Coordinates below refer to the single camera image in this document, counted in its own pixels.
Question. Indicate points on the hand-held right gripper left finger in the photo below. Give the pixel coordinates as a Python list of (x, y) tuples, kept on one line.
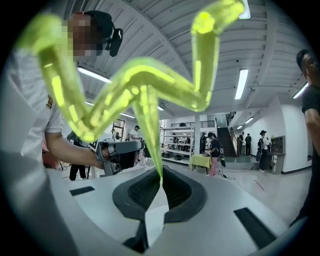
[(105, 200)]

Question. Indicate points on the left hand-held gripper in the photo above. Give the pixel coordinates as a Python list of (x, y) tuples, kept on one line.
[(106, 165)]

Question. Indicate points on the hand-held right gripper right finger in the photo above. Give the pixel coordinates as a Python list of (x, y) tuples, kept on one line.
[(212, 225)]

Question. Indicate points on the yellow-green straw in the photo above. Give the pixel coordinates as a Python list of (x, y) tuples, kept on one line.
[(140, 72)]

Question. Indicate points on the person's left forearm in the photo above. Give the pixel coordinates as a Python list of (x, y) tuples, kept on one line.
[(75, 152)]

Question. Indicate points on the person's left hand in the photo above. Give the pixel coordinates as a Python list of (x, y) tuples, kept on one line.
[(107, 152)]

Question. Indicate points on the white shelving unit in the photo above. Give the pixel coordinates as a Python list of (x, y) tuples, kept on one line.
[(178, 145)]

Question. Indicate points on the yellow-green cloth table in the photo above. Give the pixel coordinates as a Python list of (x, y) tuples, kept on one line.
[(200, 161)]

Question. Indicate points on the dark staircase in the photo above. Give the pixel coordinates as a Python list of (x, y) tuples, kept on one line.
[(226, 140)]

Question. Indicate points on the long ceiling light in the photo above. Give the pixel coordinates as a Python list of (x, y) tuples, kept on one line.
[(242, 83), (93, 74), (300, 90)]

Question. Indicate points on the grey cabinet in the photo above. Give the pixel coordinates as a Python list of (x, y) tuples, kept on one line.
[(278, 155)]

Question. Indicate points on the person's white shirt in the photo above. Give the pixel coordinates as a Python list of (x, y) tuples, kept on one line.
[(25, 100)]

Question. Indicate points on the person's head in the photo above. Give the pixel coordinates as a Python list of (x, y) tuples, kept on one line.
[(85, 35)]

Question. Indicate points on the black head-mounted camera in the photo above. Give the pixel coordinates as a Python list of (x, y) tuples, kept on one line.
[(115, 42)]

